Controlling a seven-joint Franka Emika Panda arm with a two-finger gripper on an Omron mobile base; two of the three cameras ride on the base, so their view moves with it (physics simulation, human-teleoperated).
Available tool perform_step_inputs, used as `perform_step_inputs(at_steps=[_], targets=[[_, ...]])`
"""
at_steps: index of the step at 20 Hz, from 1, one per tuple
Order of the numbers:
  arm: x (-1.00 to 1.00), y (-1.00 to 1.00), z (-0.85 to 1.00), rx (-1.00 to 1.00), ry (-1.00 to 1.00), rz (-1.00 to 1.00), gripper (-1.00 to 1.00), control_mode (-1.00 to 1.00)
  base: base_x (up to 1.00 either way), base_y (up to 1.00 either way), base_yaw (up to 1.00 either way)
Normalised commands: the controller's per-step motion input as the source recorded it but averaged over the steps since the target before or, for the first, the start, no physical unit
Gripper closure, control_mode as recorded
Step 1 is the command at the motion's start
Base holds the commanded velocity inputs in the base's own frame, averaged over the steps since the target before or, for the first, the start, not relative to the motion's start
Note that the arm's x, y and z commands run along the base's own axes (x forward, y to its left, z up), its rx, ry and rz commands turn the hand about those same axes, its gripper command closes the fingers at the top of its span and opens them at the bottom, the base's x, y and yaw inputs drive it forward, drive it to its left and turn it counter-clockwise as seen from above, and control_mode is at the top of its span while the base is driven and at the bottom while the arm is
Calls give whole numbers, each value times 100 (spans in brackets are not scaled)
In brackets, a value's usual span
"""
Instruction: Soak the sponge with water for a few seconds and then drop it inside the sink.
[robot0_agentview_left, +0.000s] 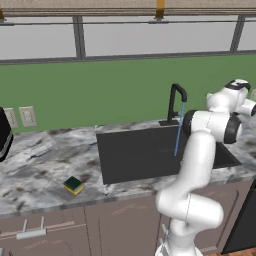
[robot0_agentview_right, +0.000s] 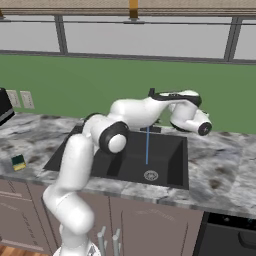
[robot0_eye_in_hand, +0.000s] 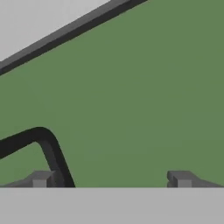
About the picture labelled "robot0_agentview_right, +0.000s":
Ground blue water stream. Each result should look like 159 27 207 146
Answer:
145 129 150 166

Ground grey cupboard handle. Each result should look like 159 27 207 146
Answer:
96 225 108 256
111 227 122 256

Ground green and yellow sponge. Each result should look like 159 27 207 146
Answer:
11 154 28 172

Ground white wall socket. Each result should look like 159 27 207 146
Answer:
19 90 36 110
6 89 22 109

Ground grey framed window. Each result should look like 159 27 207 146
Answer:
0 14 256 66

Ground black countertop appliance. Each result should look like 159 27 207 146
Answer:
0 87 16 127

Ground yellow shelf bracket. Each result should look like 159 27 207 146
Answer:
128 0 140 19

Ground wooden shelf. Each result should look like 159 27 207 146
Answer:
0 0 256 18

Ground black dishwasher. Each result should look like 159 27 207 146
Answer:
192 211 256 256

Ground black sink basin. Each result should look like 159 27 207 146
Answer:
43 124 190 191

